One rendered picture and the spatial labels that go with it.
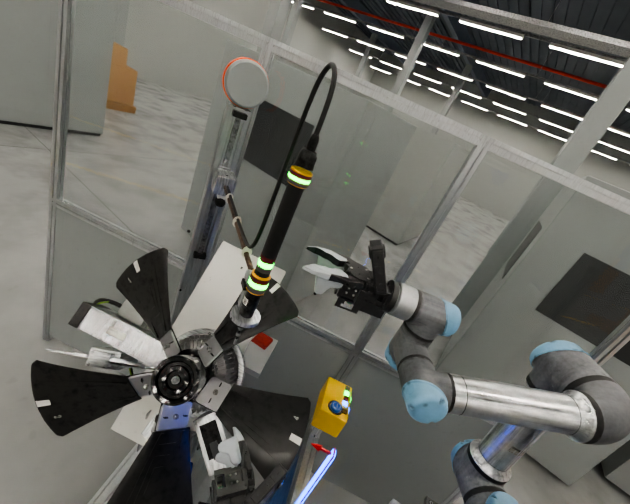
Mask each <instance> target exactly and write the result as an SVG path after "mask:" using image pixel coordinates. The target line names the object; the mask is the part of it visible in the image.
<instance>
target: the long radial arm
mask: <svg viewBox="0 0 630 504"><path fill-rule="evenodd" d="M78 329H79V330H81V331H83V332H85V333H87V334H89V335H91V336H93V337H95V338H97V339H99V340H101V341H102V342H104V343H106V344H108V345H110V346H112V347H114V348H116V349H118V350H120V351H122V352H125V353H126V354H128V355H129V356H131V357H133V358H135V359H137V360H139V361H141V362H143V363H145V364H147V365H150V366H155V367H157V365H158V364H159V363H160V362H161V361H163V360H164V358H166V356H165V354H164V351H163V350H162V346H161V344H160V341H158V340H157V339H156V337H155V336H154V334H153V333H152V331H151V330H146V329H143V328H140V327H139V326H137V325H135V324H133V323H131V322H129V321H127V320H125V319H123V318H121V317H119V316H118V315H117V312H115V311H113V310H112V309H106V308H100V307H95V306H92V307H91V309H90V310H89V312H88V313H87V315H86V316H85V318H84V319H83V321H82V322H81V324H80V325H79V326H78Z"/></svg>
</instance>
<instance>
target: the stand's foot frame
mask: <svg viewBox="0 0 630 504"><path fill-rule="evenodd" d="M137 447H138V443H137V444H136V445H135V446H134V447H133V449H132V450H131V451H130V452H129V453H128V455H127V456H126V457H125V458H124V460H123V461H122V462H121V463H120V465H119V466H118V467H117V468H116V469H115V471H114V472H113V473H112V474H111V476H110V477H109V478H108V479H107V480H106V482H105V483H104V484H103V485H102V487H101V488H100V489H99V490H98V492H97V493H96V494H95V495H94V496H93V498H92V499H91V500H90V501H89V503H88V504H107V502H108V501H109V499H110V498H111V496H112V495H113V493H114V492H115V490H116V489H117V487H118V486H119V484H120V482H121V481H122V479H123V478H124V476H125V475H126V473H127V472H128V470H129V468H130V467H131V465H132V464H133V462H134V461H135V459H136V457H137V456H138V454H139V453H140V451H141V449H142V448H143V446H142V447H141V449H140V450H139V451H138V452H137ZM190 462H193V467H192V473H191V484H192V499H193V504H198V502H199V501H201V502H204V503H206V502H207V500H208V498H209V496H210V487H211V483H212V480H215V478H214V475H212V476H209V475H208V471H207V468H206V464H205V461H204V457H203V454H202V451H201V449H199V448H198V447H196V449H195V453H194V457H193V458H192V459H191V460H190Z"/></svg>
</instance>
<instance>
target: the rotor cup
mask: <svg viewBox="0 0 630 504"><path fill-rule="evenodd" d="M198 351H199V349H185V350H182V351H181V352H180V353H178V354H177V355H173V356H170V357H168V358H166V359H164V360H163V361H161V362H160V363H159V364H158V365H157V367H156V368H155V370H154V371H153V374H152V377H151V383H150V385H151V391H152V394H153V396H154V397H155V399H156V400H157V401H159V402H160V403H161V404H164V405H167V406H179V405H182V404H184V403H186V402H190V401H192V403H194V402H195V400H196V398H197V397H198V395H199V394H200V393H201V391H202V390H203V388H204V387H205V386H206V384H207V383H208V382H209V380H210V379H211V378H212V377H216V368H215V364H214V362H213V363H212V364H211V365H210V366H209V367H208V368H207V369H206V368H205V366H204V365H203V363H202V361H201V358H200V356H199V354H198ZM194 360H198V361H199V362H197V363H196V362H195V361H194ZM173 376H178V377H179V378H180V382H179V383H178V384H176V385H173V384H172V383H171V379H172V377H173ZM200 388H201V390H200V391H199V392H197V391H198V389H200Z"/></svg>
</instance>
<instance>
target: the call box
mask: <svg viewBox="0 0 630 504"><path fill-rule="evenodd" d="M346 386H347V385H345V384H343V383H341V382H339V381H337V380H335V379H333V378H331V377H328V379H327V380H326V382H325V384H324V386H323V387H322V389H321V391H320V393H319V397H318V401H317V404H316V408H315V412H314V415H313V419H312V422H311V425H312V426H314V427H316V428H318V429H320V430H322V431H324V432H326V433H328V434H330V435H332V436H333V437H337V436H338V435H339V433H340V432H341V430H342V429H343V427H344V426H345V424H346V423H347V419H348V412H349V406H350V399H351V393H352V388H351V387H350V391H349V399H348V405H347V407H345V406H343V405H342V403H343V398H344V392H345V387H346ZM333 401H337V402H339V403H340V404H341V406H342V410H343V408H344V409H346V410H348V412H347V415H345V414H343V413H342V410H341V411H340V412H339V413H335V412H334V411H332V409H331V408H330V404H331V403H332V402H333Z"/></svg>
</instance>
